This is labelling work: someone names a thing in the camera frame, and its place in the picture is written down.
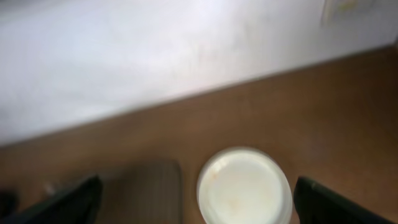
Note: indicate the white plate with ketchup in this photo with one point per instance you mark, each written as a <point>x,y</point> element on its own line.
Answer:
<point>243,185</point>

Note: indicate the large brown tray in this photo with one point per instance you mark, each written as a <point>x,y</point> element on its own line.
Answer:
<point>146,192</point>

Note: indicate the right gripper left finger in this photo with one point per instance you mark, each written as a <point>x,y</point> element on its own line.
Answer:
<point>77,205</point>

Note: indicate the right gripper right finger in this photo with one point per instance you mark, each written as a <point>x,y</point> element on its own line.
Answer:
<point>316,204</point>

